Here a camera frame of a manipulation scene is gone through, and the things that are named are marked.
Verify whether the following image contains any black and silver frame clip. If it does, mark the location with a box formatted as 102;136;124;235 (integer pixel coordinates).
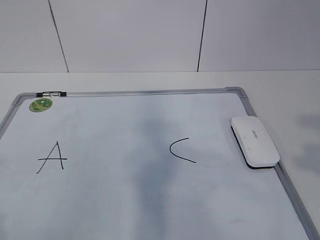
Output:
36;91;67;98

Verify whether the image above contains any round green magnet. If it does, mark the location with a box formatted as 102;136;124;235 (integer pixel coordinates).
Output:
29;98;53;113

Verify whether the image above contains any white board with grey frame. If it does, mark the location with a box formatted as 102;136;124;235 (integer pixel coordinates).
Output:
0;87;320;240

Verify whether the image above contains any white board eraser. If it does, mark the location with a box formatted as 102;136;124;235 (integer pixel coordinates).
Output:
231;116;280;169

